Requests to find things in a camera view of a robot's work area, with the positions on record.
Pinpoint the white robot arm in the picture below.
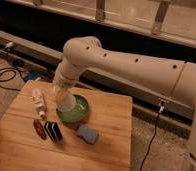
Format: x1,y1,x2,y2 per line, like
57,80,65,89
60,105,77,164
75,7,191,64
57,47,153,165
53,36,196,171

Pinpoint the green ceramic bowl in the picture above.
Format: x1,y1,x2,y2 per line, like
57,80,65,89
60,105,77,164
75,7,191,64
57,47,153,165
56,94,89,123

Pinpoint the black coiled cable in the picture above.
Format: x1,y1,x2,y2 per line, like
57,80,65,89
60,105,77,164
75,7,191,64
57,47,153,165
0,59,25,92

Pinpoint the black cable with white plug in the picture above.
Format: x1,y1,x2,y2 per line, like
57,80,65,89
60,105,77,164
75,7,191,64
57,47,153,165
138,99,167,171

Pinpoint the white tube with cap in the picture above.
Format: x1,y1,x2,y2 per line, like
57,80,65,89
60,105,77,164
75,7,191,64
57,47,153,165
32,88,47,118

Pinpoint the red brown oval item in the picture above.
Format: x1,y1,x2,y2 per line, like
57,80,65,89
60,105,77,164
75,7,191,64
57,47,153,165
33,120,47,140

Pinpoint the blue sponge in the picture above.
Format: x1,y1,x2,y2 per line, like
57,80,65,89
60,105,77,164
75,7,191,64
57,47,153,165
77,124,99,144

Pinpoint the white ceramic cup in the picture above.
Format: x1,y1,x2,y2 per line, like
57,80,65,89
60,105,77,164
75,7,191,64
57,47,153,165
56,89,76,112

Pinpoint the blue object behind table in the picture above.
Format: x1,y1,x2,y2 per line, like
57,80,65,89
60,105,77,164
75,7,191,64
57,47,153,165
24,71,39,82

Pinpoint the black white striped eraser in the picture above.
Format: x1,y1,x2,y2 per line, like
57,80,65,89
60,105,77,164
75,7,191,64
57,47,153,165
44,121,63,141

